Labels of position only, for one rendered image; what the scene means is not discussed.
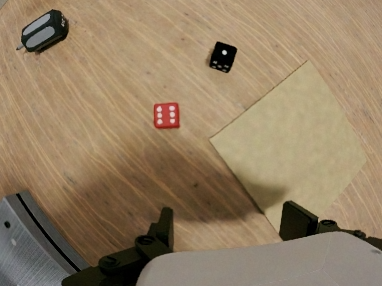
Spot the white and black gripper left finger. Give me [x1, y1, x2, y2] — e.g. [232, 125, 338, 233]
[61, 207, 175, 286]

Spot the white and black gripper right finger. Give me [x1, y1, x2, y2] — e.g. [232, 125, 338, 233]
[279, 200, 382, 251]

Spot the beige square mat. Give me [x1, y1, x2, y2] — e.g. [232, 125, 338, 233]
[209, 60, 367, 235]

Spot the red die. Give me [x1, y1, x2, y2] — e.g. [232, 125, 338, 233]
[154, 102, 180, 129]

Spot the black die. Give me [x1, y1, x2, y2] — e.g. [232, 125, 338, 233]
[209, 41, 238, 73]

